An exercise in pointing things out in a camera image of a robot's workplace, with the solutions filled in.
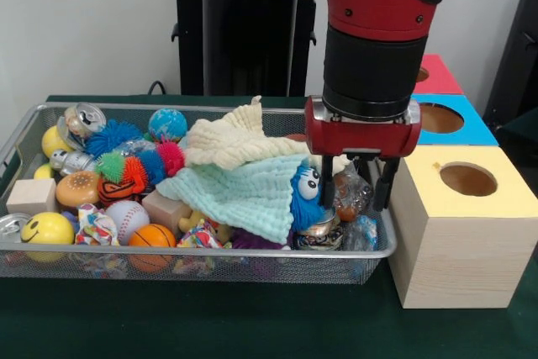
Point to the small orange basketball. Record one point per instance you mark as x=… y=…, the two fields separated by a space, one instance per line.
x=152 y=236

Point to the dark green side table cloth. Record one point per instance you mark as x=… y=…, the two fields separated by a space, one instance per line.
x=519 y=140

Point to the blue spiky rubber ball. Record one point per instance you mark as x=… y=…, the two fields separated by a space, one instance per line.
x=113 y=136

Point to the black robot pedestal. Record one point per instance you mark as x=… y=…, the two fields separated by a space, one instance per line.
x=252 y=39

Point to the wooden box with three holes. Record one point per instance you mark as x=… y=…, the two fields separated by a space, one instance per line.
x=462 y=249

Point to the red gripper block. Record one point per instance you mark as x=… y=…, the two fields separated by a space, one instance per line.
x=361 y=136

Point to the mint waffle cloth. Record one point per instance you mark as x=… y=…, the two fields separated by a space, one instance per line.
x=252 y=195

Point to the plain wooden cube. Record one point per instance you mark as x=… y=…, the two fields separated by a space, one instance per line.
x=31 y=197

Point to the cream waffle cloth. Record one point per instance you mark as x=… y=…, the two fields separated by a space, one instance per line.
x=235 y=140

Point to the clear packet of orange snacks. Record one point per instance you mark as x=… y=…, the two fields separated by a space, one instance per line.
x=351 y=199

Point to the blue furry monster toy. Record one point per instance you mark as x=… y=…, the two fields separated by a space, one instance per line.
x=304 y=203

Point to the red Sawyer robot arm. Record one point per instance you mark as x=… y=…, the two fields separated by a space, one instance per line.
x=370 y=6

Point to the toy hamburger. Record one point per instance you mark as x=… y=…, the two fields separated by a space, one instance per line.
x=77 y=188

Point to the blue green globe ball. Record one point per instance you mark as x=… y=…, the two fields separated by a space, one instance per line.
x=168 y=123

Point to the yellow smiley ball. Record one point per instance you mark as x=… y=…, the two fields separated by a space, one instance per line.
x=46 y=228

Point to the small white baseball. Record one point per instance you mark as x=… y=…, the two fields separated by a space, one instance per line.
x=128 y=218

